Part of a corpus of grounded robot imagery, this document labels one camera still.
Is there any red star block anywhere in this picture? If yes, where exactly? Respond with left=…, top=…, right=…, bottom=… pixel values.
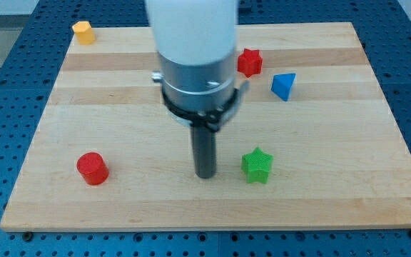
left=237, top=49, right=263, bottom=78

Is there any green star block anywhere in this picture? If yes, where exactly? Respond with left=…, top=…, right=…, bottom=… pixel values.
left=240, top=147, right=273, bottom=184

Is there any wooden board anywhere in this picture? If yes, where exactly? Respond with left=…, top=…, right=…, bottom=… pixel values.
left=0, top=22, right=411, bottom=232

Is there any red cylinder block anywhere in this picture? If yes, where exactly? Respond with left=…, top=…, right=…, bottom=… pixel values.
left=76, top=152, right=109, bottom=186

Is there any yellow hexagon block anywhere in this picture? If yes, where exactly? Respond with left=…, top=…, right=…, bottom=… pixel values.
left=72, top=21, right=96, bottom=45

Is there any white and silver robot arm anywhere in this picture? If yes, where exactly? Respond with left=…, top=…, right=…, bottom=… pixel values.
left=145, top=0, right=241, bottom=133

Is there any blue triangular block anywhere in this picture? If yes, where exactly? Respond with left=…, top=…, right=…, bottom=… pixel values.
left=270, top=73, right=296, bottom=101

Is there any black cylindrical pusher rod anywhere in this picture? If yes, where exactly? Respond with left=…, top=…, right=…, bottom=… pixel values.
left=191, top=127, right=216, bottom=178

